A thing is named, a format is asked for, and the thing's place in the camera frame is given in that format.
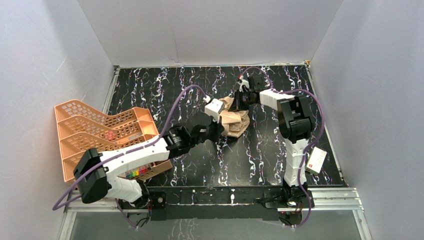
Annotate beige and black folding umbrella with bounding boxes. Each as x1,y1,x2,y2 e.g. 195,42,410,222
219,96,250,138

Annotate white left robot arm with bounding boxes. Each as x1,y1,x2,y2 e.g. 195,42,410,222
73,112,225,204

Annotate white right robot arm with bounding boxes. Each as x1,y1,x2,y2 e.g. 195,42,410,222
229,75,315,203

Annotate coloured markers in organizer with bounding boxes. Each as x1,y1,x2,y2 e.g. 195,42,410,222
125,167,154,180

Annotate white box with red label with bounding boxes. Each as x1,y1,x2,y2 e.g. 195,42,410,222
305,147,328,175

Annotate orange plastic file organizer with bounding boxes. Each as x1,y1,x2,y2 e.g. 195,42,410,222
54,99,159,184

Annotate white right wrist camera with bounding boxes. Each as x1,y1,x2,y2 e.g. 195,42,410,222
237,75,250,93

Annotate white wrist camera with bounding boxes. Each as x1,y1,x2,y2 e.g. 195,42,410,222
237,75,250,93
203,95,225,123

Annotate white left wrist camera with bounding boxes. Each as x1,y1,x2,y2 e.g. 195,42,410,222
203,95,225,123

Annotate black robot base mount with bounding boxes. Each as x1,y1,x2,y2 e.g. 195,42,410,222
117,185,304,229

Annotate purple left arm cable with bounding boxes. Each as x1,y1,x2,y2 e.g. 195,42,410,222
52,84,212,229

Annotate aluminium frame rail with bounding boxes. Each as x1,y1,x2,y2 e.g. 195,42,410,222
59,187,372,240

